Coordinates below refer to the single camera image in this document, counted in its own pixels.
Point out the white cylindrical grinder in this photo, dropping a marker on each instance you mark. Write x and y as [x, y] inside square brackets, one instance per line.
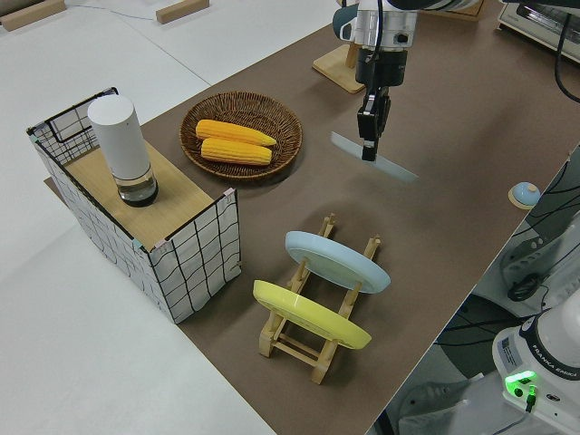
[122, 140]

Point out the wooden shelf board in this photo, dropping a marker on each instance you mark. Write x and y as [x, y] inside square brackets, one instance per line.
[176, 195]

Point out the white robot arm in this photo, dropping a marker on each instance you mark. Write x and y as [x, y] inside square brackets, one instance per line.
[557, 344]
[389, 22]

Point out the white toaster oven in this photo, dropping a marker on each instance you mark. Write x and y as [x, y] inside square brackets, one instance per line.
[544, 31]

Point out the short wooden block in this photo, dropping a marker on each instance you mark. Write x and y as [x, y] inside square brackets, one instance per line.
[181, 11]

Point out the long yellow corn cob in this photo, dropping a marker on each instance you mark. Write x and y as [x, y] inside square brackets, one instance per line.
[231, 131]

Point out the wooden plate rack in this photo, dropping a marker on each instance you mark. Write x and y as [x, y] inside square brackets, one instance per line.
[294, 351]

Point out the yellow plate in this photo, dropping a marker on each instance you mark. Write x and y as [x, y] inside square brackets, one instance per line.
[312, 317]

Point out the blue bell with wooden base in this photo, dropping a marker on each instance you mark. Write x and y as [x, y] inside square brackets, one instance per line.
[524, 194]

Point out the short yellow corn cob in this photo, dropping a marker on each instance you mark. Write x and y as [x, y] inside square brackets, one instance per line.
[235, 152]

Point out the long wooden block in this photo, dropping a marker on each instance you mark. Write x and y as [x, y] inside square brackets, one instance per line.
[31, 16]

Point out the brown wicker basket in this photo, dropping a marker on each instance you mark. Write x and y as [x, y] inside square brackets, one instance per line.
[240, 109]

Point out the light blue plate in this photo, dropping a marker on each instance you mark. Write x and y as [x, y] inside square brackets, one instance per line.
[335, 263]

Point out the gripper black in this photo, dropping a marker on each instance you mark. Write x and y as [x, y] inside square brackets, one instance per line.
[380, 68]

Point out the wooden mug tree stand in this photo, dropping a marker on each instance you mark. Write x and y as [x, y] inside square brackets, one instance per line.
[337, 68]

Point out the gray round plate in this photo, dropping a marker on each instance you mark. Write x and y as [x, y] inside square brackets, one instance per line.
[394, 168]

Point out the white power strip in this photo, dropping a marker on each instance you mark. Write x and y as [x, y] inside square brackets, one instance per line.
[525, 260]

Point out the gray fabric cover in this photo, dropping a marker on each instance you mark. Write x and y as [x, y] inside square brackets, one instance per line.
[430, 399]

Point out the brown table mat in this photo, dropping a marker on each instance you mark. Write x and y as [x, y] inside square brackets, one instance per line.
[453, 136]

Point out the teal mug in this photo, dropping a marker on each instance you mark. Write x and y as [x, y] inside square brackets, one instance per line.
[338, 20]

